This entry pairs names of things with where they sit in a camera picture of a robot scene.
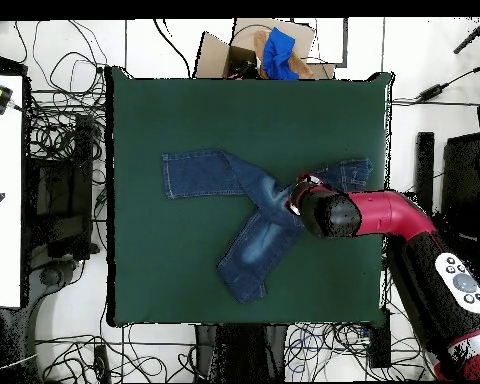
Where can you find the blue denim jeans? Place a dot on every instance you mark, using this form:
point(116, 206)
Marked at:
point(208, 172)

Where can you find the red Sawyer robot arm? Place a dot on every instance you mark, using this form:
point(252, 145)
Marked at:
point(388, 214)

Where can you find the black flat panel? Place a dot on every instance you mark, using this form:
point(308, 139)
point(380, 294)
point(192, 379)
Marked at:
point(462, 176)

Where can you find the dark green table cloth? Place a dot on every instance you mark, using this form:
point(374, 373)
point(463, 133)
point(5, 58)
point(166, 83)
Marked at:
point(224, 112)

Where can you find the black upright bar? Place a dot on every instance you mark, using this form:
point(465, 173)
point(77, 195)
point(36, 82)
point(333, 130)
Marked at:
point(424, 168)

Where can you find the bright blue cloth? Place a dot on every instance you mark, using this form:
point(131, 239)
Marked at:
point(278, 52)

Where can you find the brown cardboard box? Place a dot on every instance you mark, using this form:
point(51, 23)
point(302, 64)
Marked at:
point(214, 56)

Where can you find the black rectangular box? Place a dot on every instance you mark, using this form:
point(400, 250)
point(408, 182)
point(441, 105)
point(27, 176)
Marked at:
point(380, 344)

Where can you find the black equipment stand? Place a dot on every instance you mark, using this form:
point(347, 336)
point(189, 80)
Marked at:
point(64, 200)

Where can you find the black rod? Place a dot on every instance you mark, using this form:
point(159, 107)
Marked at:
point(472, 38)

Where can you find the grey swivel chair base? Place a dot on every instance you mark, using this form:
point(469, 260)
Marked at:
point(52, 276)

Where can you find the black power strip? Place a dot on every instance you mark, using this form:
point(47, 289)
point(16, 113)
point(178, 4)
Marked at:
point(101, 362)

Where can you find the white side table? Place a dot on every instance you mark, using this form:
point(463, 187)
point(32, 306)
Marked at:
point(2, 180)

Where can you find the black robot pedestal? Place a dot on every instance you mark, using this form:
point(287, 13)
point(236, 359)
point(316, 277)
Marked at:
point(240, 352)

